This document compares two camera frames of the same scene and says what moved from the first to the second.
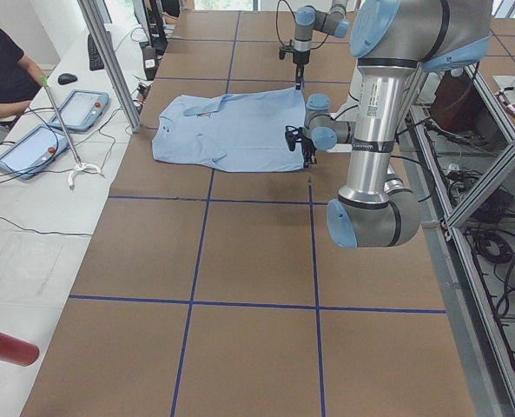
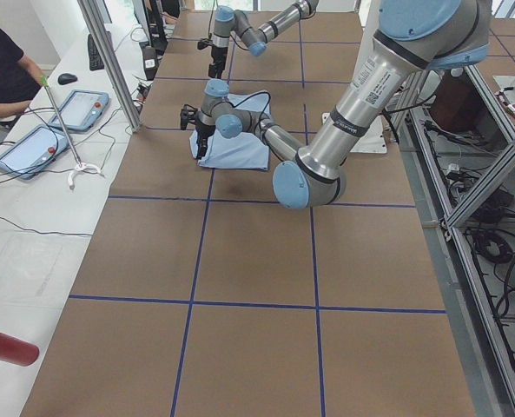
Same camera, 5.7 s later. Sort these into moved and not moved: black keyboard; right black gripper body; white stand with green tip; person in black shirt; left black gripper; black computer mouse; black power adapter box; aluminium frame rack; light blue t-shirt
Moved: right black gripper body; light blue t-shirt; left black gripper
Not moved: black keyboard; black power adapter box; black computer mouse; aluminium frame rack; white stand with green tip; person in black shirt
